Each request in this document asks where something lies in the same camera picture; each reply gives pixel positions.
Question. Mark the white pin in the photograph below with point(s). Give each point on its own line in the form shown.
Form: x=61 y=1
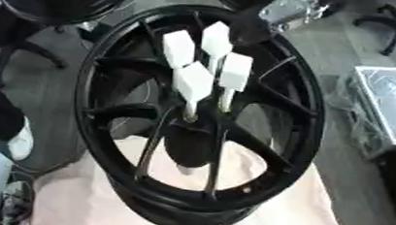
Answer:
x=216 y=41
x=179 y=48
x=235 y=72
x=193 y=80

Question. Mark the black spoked wheel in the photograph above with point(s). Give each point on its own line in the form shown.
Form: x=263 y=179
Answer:
x=113 y=165

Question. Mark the clear plastic bag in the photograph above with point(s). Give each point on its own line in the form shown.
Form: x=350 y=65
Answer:
x=292 y=7

